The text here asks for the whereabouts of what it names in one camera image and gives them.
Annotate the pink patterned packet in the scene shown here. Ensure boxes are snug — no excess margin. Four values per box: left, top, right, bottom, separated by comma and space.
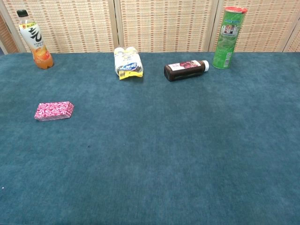
34, 101, 75, 122

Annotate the orange drink bottle black cap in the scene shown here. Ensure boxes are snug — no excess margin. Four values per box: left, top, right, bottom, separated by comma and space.
16, 9, 54, 70

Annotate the woven bamboo screen panel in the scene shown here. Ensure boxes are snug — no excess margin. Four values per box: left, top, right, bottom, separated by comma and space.
208, 0, 300, 53
282, 23, 300, 53
114, 0, 220, 53
0, 0, 119, 54

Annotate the brown woven screen panel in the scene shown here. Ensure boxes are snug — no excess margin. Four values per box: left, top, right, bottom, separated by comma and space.
0, 13, 19, 55

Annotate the white tissue pack yellow edge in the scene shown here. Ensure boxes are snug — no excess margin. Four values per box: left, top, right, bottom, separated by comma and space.
113, 46, 144, 81

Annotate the green chips can red lid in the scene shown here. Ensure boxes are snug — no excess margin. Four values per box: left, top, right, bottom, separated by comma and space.
212, 6, 248, 70

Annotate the dark juice bottle white cap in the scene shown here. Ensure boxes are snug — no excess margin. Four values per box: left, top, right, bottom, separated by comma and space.
164, 60, 210, 82

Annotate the blue felt table cloth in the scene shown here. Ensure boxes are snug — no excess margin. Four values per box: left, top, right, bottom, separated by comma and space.
0, 52, 300, 225

